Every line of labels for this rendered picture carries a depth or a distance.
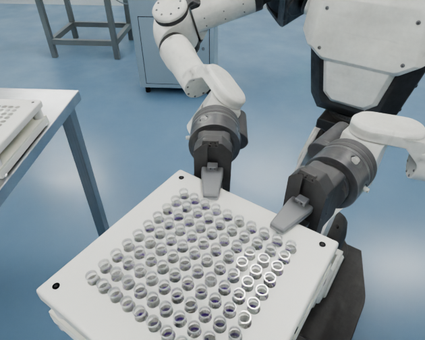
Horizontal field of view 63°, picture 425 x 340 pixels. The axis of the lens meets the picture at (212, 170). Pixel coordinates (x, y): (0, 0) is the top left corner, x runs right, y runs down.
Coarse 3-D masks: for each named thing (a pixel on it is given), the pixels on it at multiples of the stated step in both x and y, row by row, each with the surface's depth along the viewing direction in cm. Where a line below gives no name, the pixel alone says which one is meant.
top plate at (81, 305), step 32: (160, 192) 48; (192, 192) 48; (224, 192) 48; (128, 224) 43; (160, 224) 43; (256, 224) 43; (96, 256) 39; (160, 256) 39; (256, 256) 39; (320, 256) 39; (64, 288) 36; (96, 288) 36; (288, 288) 36; (96, 320) 34; (128, 320) 34; (160, 320) 34; (256, 320) 34; (288, 320) 34
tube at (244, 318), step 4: (240, 312) 33; (244, 312) 33; (248, 312) 33; (240, 316) 34; (244, 316) 34; (248, 316) 34; (240, 320) 34; (244, 320) 35; (248, 320) 34; (240, 324) 33; (244, 324) 32; (248, 324) 33; (244, 328) 33; (248, 328) 33
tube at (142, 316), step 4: (140, 304) 34; (136, 308) 34; (140, 308) 34; (144, 308) 34; (132, 312) 33; (136, 312) 34; (140, 312) 35; (144, 312) 33; (136, 316) 33; (140, 316) 33; (144, 316) 33; (136, 320) 34; (140, 320) 33; (144, 320) 34
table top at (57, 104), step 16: (0, 96) 109; (16, 96) 109; (32, 96) 109; (48, 96) 109; (64, 96) 109; (48, 112) 101; (64, 112) 103; (48, 128) 95; (32, 144) 89; (32, 160) 88; (16, 176) 81; (0, 192) 76
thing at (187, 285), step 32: (192, 224) 43; (224, 224) 42; (128, 256) 38; (192, 256) 39; (224, 256) 38; (128, 288) 36; (160, 288) 35; (192, 288) 36; (224, 288) 37; (192, 320) 33; (224, 320) 33
